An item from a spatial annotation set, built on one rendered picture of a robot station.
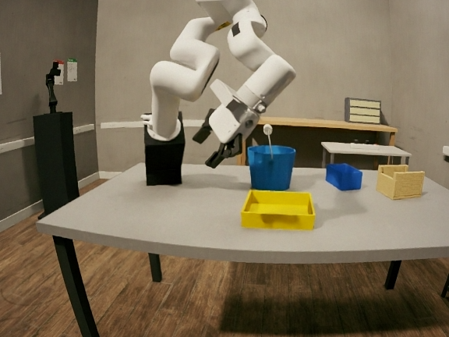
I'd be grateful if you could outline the yellow square tray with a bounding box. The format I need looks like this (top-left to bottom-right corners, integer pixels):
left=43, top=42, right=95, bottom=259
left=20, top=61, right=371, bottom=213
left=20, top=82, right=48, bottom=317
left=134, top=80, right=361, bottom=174
left=241, top=190, right=315, bottom=230

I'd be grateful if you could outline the blue open rectangular bin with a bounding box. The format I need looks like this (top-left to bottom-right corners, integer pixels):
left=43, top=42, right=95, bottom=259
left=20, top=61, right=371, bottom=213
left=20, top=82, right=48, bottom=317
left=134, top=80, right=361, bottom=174
left=326, top=164, right=362, bottom=191

